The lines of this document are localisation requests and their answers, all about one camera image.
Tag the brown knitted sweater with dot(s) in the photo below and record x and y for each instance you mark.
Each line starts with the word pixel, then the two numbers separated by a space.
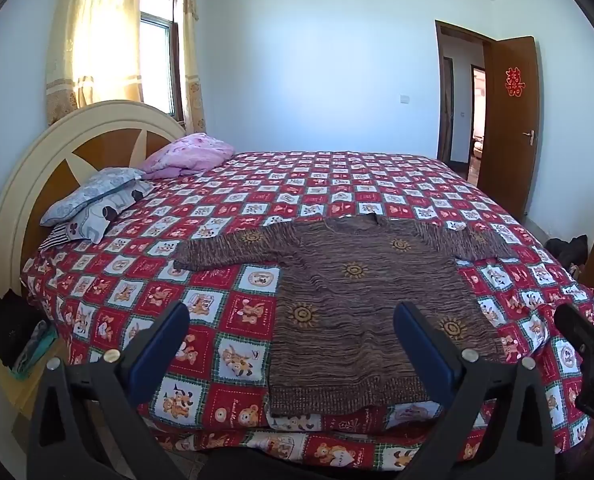
pixel 347 300

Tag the brown wooden door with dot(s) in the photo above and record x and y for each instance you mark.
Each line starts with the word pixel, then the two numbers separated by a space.
pixel 509 160

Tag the cream and wood headboard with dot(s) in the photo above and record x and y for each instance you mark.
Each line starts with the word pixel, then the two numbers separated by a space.
pixel 27 170

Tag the grey patterned pillow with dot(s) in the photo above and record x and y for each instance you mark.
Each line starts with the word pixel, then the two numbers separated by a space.
pixel 94 192

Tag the wide yellow curtain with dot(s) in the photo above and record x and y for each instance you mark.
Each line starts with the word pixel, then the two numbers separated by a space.
pixel 97 35

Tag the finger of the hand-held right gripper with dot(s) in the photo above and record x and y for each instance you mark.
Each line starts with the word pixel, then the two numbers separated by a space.
pixel 579 327

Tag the red checkered printed bedspread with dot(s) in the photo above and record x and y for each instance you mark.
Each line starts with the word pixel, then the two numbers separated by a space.
pixel 237 305

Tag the dark wooden door frame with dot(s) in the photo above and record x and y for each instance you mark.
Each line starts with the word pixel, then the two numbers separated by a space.
pixel 446 90

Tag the red paper door decoration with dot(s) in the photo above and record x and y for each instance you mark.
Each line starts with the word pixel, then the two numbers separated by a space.
pixel 514 81

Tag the narrow yellow curtain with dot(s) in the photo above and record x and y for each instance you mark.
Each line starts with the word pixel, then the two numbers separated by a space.
pixel 193 60

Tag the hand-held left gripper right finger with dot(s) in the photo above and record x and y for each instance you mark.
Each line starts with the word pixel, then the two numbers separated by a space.
pixel 422 350

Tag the black bag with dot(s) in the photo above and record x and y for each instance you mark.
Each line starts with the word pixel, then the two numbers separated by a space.
pixel 567 252

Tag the teal cloth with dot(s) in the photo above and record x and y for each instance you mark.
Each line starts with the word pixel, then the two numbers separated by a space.
pixel 37 347

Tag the striped pillow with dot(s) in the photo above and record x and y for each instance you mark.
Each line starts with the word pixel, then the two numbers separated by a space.
pixel 57 237

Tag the window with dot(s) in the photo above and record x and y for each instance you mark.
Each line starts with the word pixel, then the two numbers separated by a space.
pixel 157 50

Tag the light wooden nightstand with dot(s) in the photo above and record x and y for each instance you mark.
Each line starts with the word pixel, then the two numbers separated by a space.
pixel 22 395

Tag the black cloth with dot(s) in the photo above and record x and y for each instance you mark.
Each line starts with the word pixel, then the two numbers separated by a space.
pixel 7 325

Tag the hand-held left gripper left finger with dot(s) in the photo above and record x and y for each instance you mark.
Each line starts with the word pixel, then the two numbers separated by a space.
pixel 166 345

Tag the pink pillow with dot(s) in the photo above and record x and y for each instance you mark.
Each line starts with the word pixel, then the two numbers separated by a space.
pixel 189 155

